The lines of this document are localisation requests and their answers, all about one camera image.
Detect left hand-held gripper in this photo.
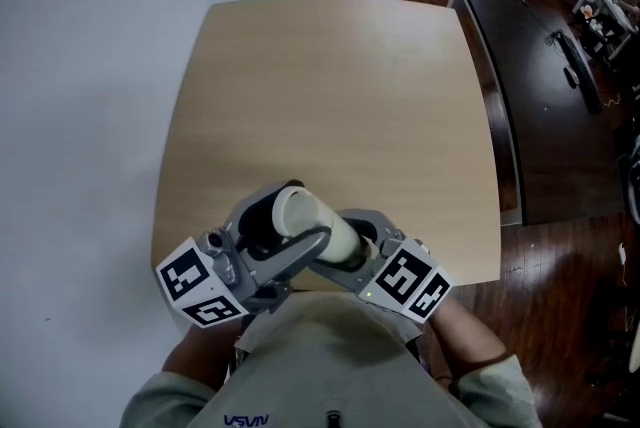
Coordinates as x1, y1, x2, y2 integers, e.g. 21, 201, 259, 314
155, 179, 335, 330

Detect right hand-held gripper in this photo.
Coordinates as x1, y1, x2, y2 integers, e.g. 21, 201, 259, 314
304, 207, 457, 323

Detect cream cylindrical bottle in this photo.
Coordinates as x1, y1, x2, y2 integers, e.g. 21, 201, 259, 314
294, 192, 370, 266

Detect person's left forearm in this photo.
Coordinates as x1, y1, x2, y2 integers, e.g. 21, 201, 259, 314
159, 323, 242, 391

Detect person's right forearm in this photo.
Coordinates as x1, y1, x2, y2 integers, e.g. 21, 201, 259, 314
426, 297, 517, 381

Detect person's grey shirt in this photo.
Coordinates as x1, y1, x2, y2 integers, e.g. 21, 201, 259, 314
118, 290, 545, 428

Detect light wooden table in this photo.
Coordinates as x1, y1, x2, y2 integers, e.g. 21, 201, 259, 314
151, 0, 503, 293

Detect dark brown table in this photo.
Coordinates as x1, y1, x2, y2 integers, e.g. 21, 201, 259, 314
446, 0, 627, 228

